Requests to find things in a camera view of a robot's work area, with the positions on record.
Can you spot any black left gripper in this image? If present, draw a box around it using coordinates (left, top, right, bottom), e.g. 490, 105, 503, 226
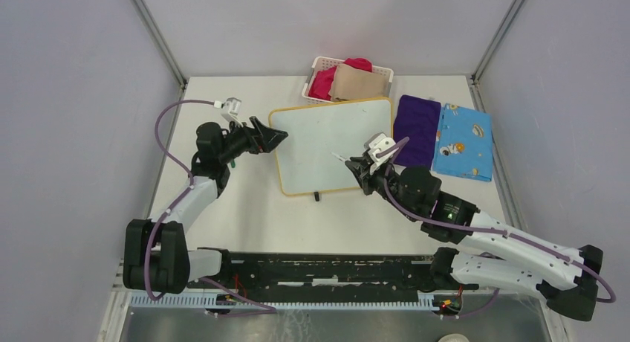
218, 117, 288, 164

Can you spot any beige cloth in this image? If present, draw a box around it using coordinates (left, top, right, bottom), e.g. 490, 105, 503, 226
329, 64, 389, 102

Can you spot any blue patterned cloth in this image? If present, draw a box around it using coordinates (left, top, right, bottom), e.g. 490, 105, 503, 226
432, 103, 493, 182

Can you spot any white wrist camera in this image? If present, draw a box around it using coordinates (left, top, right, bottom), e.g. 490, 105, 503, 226
364, 132, 399, 175
214, 97, 241, 126

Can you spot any purple towel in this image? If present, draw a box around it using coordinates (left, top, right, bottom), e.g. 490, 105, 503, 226
393, 94, 441, 168

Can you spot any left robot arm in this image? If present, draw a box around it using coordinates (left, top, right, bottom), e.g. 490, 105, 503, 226
123, 117, 289, 300

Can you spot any yellow framed whiteboard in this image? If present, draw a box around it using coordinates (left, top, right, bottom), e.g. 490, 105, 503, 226
268, 97, 394, 196

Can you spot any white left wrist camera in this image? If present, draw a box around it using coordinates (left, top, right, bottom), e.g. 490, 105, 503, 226
214, 97, 241, 126

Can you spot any white round object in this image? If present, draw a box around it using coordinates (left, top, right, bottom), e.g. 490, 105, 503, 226
438, 333, 470, 342

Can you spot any white plastic basket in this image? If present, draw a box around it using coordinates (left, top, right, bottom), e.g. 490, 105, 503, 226
302, 57, 394, 104

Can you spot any red cloth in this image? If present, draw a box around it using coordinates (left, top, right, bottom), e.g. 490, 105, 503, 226
307, 57, 373, 101

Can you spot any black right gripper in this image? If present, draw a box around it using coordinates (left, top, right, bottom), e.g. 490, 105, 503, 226
345, 155, 418, 221

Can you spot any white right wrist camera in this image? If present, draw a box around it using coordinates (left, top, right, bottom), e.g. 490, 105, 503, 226
364, 132, 399, 175

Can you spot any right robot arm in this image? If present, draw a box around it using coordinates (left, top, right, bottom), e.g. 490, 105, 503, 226
345, 156, 603, 322

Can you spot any green whiteboard marker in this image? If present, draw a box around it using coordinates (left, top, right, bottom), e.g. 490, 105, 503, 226
331, 152, 348, 163

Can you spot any white cable duct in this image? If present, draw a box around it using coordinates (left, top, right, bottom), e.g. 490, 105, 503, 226
129, 292, 439, 312

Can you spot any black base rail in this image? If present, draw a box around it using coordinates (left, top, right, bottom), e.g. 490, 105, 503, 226
213, 252, 461, 303

